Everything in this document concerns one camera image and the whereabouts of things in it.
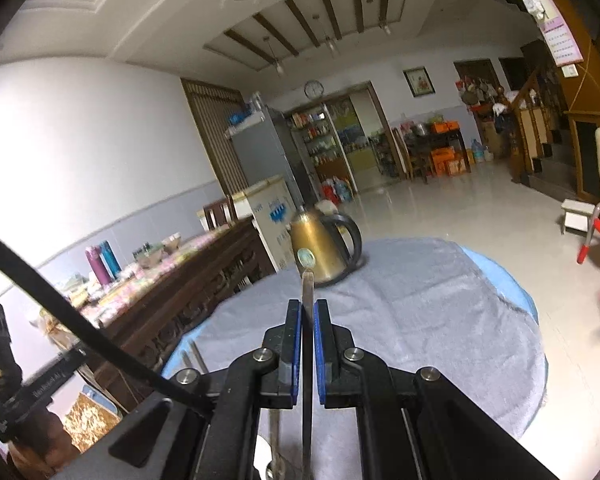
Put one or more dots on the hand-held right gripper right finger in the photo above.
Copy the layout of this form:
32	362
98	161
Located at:
321	355

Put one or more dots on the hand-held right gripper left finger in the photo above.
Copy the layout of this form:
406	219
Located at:
293	355

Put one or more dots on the metal utensil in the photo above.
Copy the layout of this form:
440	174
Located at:
307	285

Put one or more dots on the dark chopstick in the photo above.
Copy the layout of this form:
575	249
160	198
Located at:
198	357
185	360

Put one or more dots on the person's left hand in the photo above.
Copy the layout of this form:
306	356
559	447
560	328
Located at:
50	445

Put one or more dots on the gold patterned cushion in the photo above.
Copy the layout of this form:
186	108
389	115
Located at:
90	422

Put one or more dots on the metal spoon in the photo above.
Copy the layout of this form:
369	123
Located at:
276	440

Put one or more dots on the golden electric kettle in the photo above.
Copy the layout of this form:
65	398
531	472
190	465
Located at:
320	245

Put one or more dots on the grey towel cloth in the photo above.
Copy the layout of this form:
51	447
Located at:
430	320

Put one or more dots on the carved wooden bench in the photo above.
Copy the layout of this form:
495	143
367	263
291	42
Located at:
190	290

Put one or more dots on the pink bottle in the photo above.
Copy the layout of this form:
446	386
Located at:
96	265

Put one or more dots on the white chest freezer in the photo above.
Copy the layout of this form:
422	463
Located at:
272	220

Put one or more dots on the blue bottle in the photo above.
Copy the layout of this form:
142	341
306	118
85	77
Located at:
110	259

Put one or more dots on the round translucent object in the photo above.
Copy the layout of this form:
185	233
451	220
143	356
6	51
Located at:
326	206

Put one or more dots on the floral covered table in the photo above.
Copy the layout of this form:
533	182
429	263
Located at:
145	275

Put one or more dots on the wooden chair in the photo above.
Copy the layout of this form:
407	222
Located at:
220	215

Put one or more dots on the blue table cover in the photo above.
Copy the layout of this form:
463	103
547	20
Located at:
505	280

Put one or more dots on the grey refrigerator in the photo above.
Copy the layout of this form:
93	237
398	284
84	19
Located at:
265	150

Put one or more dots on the shelf of goods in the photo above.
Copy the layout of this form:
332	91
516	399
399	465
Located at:
325	145

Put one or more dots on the wooden side table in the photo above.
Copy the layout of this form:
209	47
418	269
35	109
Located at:
437	152

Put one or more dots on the white step stool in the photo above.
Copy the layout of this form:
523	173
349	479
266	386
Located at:
577	217

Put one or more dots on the hanging ceiling lamp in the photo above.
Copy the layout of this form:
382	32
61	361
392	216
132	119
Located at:
279	62
331	42

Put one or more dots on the wooden stair railing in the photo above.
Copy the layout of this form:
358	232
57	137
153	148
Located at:
525	130

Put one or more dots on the wooden cabinet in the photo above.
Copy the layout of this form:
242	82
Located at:
587	155

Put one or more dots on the round wall clock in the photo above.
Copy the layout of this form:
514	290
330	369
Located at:
314	89

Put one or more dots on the framed wall picture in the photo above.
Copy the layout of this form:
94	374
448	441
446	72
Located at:
419	82

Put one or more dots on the wall calendar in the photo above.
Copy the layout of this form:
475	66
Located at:
555	30

